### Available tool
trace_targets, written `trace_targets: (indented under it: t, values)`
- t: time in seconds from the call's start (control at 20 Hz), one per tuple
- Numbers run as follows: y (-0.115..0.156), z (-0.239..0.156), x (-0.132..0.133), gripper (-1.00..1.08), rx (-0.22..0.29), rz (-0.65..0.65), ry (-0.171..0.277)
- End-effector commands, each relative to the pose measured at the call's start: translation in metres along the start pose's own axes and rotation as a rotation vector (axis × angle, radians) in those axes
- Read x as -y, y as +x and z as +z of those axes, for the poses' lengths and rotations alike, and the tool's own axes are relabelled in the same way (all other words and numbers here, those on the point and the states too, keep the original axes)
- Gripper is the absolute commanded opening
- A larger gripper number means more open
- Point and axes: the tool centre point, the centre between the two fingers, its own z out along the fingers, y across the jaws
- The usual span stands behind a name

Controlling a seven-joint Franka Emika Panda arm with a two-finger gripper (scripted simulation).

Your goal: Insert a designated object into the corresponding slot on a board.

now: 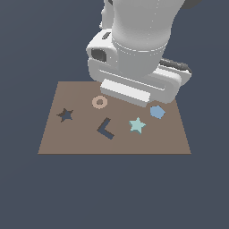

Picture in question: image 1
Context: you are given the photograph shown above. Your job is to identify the light teal star piece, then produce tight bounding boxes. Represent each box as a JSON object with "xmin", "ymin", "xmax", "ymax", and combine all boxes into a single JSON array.
[{"xmin": 128, "ymin": 116, "xmax": 147, "ymax": 135}]

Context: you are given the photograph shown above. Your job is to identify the brown slotted board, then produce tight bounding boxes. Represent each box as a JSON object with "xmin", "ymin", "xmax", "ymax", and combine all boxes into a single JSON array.
[{"xmin": 38, "ymin": 81, "xmax": 192, "ymax": 156}]

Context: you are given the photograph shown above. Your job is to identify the tan ring piece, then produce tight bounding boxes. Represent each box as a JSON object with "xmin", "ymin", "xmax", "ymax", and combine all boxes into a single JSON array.
[{"xmin": 91, "ymin": 95, "xmax": 108, "ymax": 110}]

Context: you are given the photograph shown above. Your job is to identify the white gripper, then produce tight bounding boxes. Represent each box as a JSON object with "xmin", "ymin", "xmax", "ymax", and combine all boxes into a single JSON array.
[{"xmin": 86, "ymin": 30, "xmax": 192, "ymax": 108}]

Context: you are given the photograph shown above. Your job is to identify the blue pentagon piece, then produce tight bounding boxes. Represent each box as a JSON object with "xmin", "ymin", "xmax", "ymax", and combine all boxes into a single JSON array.
[{"xmin": 149, "ymin": 105, "xmax": 166, "ymax": 120}]

